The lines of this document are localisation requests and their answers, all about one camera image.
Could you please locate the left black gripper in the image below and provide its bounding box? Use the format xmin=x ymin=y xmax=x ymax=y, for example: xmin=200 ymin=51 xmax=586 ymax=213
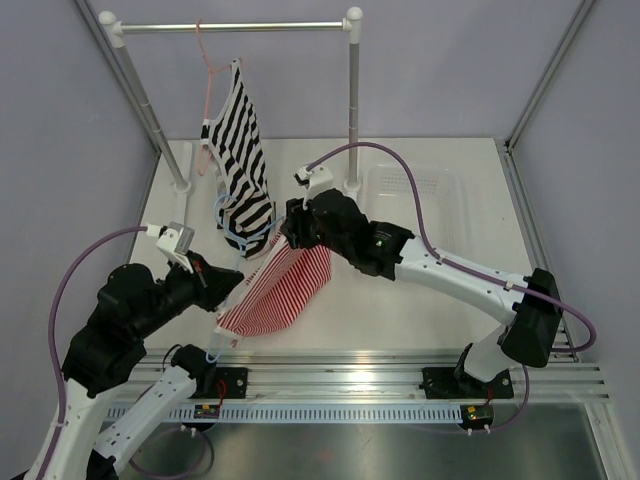
xmin=134 ymin=249 xmax=245 ymax=339

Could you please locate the red white striped tank top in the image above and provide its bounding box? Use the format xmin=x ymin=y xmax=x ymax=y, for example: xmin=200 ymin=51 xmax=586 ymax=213
xmin=215 ymin=234 xmax=332 ymax=342

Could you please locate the blue hanger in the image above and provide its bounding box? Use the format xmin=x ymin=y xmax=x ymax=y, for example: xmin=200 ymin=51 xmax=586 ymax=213
xmin=205 ymin=193 xmax=284 ymax=364

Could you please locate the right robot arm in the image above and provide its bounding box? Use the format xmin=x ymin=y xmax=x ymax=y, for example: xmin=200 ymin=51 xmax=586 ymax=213
xmin=281 ymin=189 xmax=563 ymax=397

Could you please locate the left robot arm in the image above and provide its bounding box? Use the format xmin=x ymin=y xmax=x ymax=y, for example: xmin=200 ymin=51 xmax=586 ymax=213
xmin=25 ymin=252 xmax=244 ymax=479

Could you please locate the black white striped tank top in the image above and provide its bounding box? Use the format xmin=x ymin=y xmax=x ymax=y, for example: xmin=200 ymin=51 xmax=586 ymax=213
xmin=201 ymin=59 xmax=276 ymax=259

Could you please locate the pink hanger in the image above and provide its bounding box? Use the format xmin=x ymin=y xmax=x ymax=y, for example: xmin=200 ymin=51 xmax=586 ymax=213
xmin=196 ymin=18 xmax=231 ymax=177

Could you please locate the white plastic basket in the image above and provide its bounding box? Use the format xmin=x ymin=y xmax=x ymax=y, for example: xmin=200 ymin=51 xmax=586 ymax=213
xmin=362 ymin=165 xmax=469 ymax=254

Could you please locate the silver white clothes rack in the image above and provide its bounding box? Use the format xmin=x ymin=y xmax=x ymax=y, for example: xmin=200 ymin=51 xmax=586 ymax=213
xmin=98 ymin=6 xmax=363 ymax=224

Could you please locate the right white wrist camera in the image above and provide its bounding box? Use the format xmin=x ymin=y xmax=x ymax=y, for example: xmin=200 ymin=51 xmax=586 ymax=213
xmin=294 ymin=165 xmax=334 ymax=204

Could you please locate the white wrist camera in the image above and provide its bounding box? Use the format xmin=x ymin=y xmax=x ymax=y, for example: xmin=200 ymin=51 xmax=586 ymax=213
xmin=146 ymin=222 xmax=195 ymax=273
xmin=294 ymin=165 xmax=334 ymax=204

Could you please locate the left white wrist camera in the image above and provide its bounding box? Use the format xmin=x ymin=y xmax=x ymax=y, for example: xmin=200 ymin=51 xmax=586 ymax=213
xmin=146 ymin=222 xmax=195 ymax=273

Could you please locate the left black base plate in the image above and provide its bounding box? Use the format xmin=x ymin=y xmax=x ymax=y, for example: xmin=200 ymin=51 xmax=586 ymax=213
xmin=212 ymin=367 xmax=249 ymax=401

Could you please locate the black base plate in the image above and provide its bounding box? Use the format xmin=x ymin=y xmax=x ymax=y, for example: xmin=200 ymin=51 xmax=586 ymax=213
xmin=420 ymin=367 xmax=515 ymax=400
xmin=212 ymin=367 xmax=249 ymax=401

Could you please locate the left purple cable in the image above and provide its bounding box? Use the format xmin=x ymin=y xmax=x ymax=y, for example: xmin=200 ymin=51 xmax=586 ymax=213
xmin=29 ymin=225 xmax=216 ymax=480

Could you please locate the white slotted cable duct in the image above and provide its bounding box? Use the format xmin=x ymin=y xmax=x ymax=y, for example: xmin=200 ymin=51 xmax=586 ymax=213
xmin=107 ymin=403 xmax=464 ymax=424

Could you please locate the aluminium mounting rail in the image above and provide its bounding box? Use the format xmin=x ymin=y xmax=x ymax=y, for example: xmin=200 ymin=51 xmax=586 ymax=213
xmin=124 ymin=319 xmax=611 ymax=404

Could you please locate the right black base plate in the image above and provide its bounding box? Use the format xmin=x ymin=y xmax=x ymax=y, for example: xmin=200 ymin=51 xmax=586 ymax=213
xmin=420 ymin=367 xmax=515 ymax=400

